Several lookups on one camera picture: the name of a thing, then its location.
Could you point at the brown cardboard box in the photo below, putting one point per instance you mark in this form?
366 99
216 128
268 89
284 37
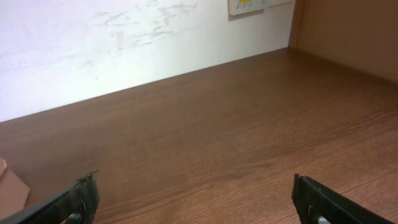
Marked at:
13 192

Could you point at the white wall control panel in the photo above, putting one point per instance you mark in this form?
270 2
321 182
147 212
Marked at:
237 7

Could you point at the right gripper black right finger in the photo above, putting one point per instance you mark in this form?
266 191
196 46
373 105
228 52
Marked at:
316 203

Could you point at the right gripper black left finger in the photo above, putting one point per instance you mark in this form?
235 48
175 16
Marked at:
75 204

